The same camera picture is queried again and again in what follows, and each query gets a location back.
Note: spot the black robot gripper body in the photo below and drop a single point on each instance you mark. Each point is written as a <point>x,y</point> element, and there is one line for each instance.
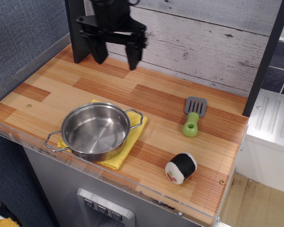
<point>112,23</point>

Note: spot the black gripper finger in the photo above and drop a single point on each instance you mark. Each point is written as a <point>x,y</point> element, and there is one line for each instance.
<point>98,49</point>
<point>134,54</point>

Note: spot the green handled grey spatula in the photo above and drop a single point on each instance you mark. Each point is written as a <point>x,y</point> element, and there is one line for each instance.
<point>195,108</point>

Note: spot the stainless steel pot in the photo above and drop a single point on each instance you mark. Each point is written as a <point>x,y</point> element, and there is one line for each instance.
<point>94,131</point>

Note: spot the clear acrylic front guard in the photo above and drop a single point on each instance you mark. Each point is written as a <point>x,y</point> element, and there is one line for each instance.
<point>61,174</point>

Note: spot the plush sushi roll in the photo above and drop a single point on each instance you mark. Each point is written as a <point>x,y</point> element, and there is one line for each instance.
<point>180,167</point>

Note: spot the silver dispenser panel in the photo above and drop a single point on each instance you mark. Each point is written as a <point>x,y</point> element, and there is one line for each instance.
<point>98,211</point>

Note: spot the white ribbed cabinet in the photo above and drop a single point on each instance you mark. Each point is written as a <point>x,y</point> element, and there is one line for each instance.
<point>261,155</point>

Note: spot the yellow object bottom left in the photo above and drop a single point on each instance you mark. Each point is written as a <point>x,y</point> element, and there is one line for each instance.
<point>7,222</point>

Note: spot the dark left post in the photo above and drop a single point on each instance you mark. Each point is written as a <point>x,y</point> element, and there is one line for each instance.
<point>74,9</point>

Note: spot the dark post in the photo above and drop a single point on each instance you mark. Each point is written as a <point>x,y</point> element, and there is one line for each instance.
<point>74,9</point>
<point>266,59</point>

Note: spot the dark right post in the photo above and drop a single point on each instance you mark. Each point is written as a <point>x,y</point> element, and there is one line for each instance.
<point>266,59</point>

